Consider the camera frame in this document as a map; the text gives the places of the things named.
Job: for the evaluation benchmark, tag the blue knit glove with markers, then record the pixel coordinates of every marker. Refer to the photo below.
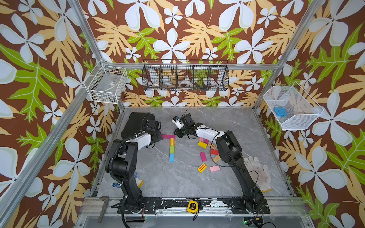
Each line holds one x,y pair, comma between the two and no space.
138,182

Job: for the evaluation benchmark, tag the green block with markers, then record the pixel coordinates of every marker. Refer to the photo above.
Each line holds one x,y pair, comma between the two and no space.
172,149

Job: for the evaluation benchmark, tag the blue block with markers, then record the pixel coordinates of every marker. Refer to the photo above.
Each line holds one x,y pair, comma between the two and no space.
171,157

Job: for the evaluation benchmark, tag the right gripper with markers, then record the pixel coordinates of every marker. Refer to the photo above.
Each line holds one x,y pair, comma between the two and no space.
177,134

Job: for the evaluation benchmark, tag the tan wooden block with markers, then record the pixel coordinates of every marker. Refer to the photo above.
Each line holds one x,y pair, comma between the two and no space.
216,159

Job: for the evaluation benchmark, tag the yellow tape measure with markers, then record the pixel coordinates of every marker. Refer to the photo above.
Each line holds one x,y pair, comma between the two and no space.
193,207

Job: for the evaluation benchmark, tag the black wire basket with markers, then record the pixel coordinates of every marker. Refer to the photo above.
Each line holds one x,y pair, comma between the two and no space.
176,74

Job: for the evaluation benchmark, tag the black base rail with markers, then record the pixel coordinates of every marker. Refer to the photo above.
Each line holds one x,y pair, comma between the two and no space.
237,205

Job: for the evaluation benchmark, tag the white wire basket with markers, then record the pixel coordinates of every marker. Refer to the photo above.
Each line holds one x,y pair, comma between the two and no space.
105,83
303,110

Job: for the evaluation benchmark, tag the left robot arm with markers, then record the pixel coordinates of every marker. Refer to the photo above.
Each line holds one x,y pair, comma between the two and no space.
121,164

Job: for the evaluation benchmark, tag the blue object in basket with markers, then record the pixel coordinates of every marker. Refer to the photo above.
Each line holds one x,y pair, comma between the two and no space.
280,112

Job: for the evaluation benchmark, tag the patterned wooden block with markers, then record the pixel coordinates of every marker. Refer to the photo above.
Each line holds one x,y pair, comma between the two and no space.
212,146

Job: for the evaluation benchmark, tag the grey metal clamp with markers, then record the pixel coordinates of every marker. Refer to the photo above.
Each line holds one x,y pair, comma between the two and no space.
105,200

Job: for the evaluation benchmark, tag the white work glove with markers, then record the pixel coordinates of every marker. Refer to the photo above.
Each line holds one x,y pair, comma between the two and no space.
259,173

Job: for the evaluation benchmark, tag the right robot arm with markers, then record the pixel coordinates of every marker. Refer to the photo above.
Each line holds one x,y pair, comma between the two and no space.
230,152

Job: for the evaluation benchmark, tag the light pink block bottom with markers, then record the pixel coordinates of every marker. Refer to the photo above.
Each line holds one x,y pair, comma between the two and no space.
215,168

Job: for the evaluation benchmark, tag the black plastic case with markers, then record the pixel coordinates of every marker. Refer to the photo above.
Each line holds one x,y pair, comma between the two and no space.
133,125

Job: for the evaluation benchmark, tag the white wire basket right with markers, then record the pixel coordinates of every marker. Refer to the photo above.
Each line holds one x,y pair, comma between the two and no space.
303,110

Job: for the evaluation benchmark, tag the yellow red striped block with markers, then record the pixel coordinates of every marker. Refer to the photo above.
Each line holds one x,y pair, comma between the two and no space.
202,167

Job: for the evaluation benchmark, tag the white wire basket left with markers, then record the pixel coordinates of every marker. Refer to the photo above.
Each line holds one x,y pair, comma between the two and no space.
105,83

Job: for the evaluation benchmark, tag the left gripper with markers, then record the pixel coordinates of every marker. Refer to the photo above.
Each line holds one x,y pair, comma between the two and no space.
160,136

